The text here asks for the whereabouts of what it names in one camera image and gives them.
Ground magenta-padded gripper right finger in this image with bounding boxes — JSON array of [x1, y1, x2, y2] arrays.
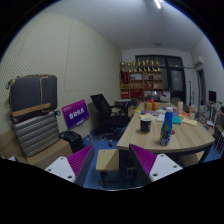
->
[[128, 143, 184, 187]]

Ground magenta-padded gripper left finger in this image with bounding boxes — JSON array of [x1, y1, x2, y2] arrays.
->
[[44, 143, 96, 188]]

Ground blue drink bottle white cap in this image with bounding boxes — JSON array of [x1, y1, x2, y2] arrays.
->
[[159, 106, 175, 147]]

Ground black mug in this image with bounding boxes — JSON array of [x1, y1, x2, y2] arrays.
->
[[139, 117, 152, 134]]

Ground wooden stool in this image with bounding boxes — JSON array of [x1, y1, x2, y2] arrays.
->
[[95, 148, 120, 188]]

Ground white book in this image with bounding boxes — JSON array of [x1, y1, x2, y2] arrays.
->
[[155, 113, 167, 122]]

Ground cream book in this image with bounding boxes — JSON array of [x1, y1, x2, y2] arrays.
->
[[181, 117, 199, 127]]

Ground pale yellow notepad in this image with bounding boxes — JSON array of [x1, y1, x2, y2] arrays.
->
[[138, 113, 158, 121]]

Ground purple sign board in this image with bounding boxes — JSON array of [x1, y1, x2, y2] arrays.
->
[[61, 99, 90, 130]]

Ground yellow gift box red ribbon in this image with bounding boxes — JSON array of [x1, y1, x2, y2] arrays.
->
[[144, 98, 161, 112]]

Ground small orange standing box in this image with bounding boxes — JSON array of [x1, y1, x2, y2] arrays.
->
[[176, 101, 185, 113]]

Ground pink flowers in white pot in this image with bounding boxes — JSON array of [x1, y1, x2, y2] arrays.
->
[[188, 104, 198, 120]]

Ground black office chair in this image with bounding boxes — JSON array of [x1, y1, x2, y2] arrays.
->
[[90, 93, 132, 139]]

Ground small side table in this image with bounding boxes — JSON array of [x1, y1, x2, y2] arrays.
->
[[114, 98, 138, 109]]

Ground wooden shelf unit with trophies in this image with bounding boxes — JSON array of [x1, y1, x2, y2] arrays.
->
[[119, 59, 165, 101]]

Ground black monitor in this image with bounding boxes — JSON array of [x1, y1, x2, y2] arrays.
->
[[208, 90, 218, 104]]

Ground dark framed glass door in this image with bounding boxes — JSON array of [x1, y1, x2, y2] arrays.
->
[[134, 54, 186, 101]]

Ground white air conditioner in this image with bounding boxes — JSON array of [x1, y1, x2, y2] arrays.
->
[[193, 56, 204, 67]]

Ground dark suitcase with tan straps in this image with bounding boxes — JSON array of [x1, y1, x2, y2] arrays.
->
[[5, 74, 58, 124]]

